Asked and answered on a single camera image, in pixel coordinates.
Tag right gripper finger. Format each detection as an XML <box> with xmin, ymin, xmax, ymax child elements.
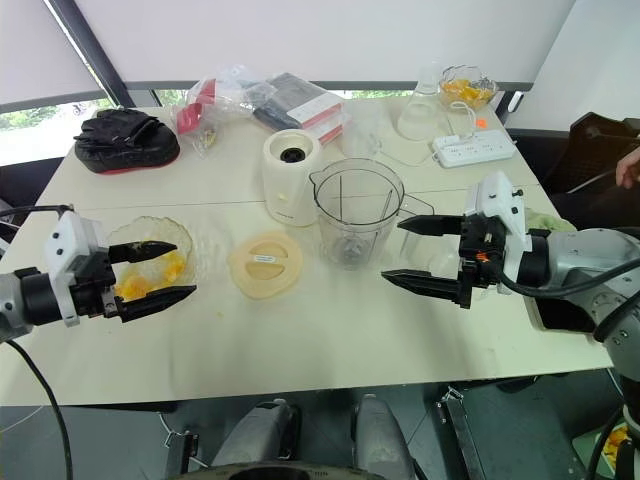
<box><xmin>397</xmin><ymin>214</ymin><xmax>466</xmax><ymax>237</ymax></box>
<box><xmin>380</xmin><ymin>269</ymin><xmax>464</xmax><ymax>304</ymax></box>

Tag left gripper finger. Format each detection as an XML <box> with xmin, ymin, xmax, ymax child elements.
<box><xmin>107</xmin><ymin>239</ymin><xmax>179</xmax><ymax>265</ymax></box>
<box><xmin>117</xmin><ymin>285</ymin><xmax>198</xmax><ymax>324</ymax></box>

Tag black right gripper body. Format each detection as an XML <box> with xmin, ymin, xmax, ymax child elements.
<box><xmin>456</xmin><ymin>212</ymin><xmax>507</xmax><ymax>309</ymax></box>

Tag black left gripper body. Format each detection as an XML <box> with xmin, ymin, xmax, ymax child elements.
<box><xmin>73</xmin><ymin>249</ymin><xmax>125</xmax><ymax>322</ymax></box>

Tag orange fruit chunks heap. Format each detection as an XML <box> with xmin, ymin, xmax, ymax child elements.
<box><xmin>442</xmin><ymin>78</ymin><xmax>494</xmax><ymax>109</ymax></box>

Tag person bare hand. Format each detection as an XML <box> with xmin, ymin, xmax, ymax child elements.
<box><xmin>615</xmin><ymin>146</ymin><xmax>640</xmax><ymax>191</ymax></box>

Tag clear glass plate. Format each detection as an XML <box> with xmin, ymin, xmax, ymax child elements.
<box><xmin>102</xmin><ymin>215</ymin><xmax>198</xmax><ymax>302</ymax></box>

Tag green cloth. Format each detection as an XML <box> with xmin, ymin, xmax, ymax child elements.
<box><xmin>522</xmin><ymin>206</ymin><xmax>577</xmax><ymax>234</ymax></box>

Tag white power strip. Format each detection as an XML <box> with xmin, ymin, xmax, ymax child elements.
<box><xmin>432</xmin><ymin>130</ymin><xmax>517</xmax><ymax>169</ymax></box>

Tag clear blender jug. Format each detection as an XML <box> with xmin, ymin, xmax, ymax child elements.
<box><xmin>308</xmin><ymin>158</ymin><xmax>435</xmax><ymax>272</ymax></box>

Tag black gloves pile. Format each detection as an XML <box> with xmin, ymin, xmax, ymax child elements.
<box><xmin>73</xmin><ymin>108</ymin><xmax>182</xmax><ymax>176</ymax></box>

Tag white tray black inside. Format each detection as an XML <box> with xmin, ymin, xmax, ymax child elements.
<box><xmin>528</xmin><ymin>294</ymin><xmax>609</xmax><ymax>334</ymax></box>

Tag clear glass flask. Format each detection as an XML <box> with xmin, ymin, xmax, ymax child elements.
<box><xmin>396</xmin><ymin>62</ymin><xmax>452</xmax><ymax>142</ymax></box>

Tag clear plastic wrapper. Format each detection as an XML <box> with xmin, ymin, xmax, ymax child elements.
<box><xmin>341</xmin><ymin>106</ymin><xmax>397</xmax><ymax>161</ymax></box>

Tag cream round blender lid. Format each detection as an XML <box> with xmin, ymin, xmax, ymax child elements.
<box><xmin>228</xmin><ymin>229</ymin><xmax>305</xmax><ymax>301</ymax></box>

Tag small bag of yellow bits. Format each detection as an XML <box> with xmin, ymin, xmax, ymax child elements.
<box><xmin>192</xmin><ymin>124</ymin><xmax>220</xmax><ymax>160</ymax></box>

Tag black red white box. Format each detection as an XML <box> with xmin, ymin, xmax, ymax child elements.
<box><xmin>299</xmin><ymin>112</ymin><xmax>352</xmax><ymax>147</ymax></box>

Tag red packet in plastic bag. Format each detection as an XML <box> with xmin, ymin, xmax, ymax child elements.
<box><xmin>171</xmin><ymin>77</ymin><xmax>224</xmax><ymax>137</ymax></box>

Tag cream blender base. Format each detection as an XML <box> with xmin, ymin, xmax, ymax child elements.
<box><xmin>263</xmin><ymin>128</ymin><xmax>324</xmax><ymax>229</ymax></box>

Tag glass bowl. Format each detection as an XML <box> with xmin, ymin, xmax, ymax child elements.
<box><xmin>438</xmin><ymin>63</ymin><xmax>500</xmax><ymax>113</ymax></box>

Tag black metal table leg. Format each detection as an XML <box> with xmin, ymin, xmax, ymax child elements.
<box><xmin>435</xmin><ymin>383</ymin><xmax>502</xmax><ymax>480</ymax></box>

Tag grey rounded leg cover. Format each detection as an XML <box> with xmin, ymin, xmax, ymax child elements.
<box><xmin>353</xmin><ymin>393</ymin><xmax>417</xmax><ymax>480</ymax></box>
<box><xmin>211</xmin><ymin>399</ymin><xmax>302</xmax><ymax>469</ymax></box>

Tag crumpled clear plastic bag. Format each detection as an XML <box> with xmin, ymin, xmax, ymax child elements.
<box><xmin>213</xmin><ymin>63</ymin><xmax>279</xmax><ymax>121</ymax></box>

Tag plastic bags with packages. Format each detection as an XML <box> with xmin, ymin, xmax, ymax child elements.
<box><xmin>252</xmin><ymin>72</ymin><xmax>347</xmax><ymax>130</ymax></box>

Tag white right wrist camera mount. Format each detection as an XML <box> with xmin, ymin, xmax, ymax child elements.
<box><xmin>464</xmin><ymin>170</ymin><xmax>534</xmax><ymax>282</ymax></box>

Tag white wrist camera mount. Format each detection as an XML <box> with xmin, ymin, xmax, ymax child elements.
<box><xmin>464</xmin><ymin>170</ymin><xmax>534</xmax><ymax>282</ymax></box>
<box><xmin>43</xmin><ymin>209</ymin><xmax>109</xmax><ymax>328</ymax></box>

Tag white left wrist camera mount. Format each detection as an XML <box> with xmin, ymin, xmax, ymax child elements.
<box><xmin>43</xmin><ymin>209</ymin><xmax>109</xmax><ymax>328</ymax></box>

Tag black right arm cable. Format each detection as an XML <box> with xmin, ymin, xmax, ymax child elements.
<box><xmin>497</xmin><ymin>259</ymin><xmax>640</xmax><ymax>346</ymax></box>

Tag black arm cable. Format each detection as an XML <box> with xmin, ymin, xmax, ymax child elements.
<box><xmin>0</xmin><ymin>203</ymin><xmax>76</xmax><ymax>480</ymax></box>
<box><xmin>497</xmin><ymin>259</ymin><xmax>640</xmax><ymax>346</ymax></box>

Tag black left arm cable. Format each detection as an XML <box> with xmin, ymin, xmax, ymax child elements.
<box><xmin>0</xmin><ymin>203</ymin><xmax>76</xmax><ymax>480</ymax></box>

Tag white power cable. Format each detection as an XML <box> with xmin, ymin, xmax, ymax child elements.
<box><xmin>374</xmin><ymin>99</ymin><xmax>482</xmax><ymax>167</ymax></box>

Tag black metal table bracket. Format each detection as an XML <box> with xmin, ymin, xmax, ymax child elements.
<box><xmin>163</xmin><ymin>428</ymin><xmax>202</xmax><ymax>480</ymax></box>

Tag dark window frame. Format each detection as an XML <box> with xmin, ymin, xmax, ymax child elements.
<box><xmin>0</xmin><ymin>0</ymin><xmax>532</xmax><ymax>124</ymax></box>

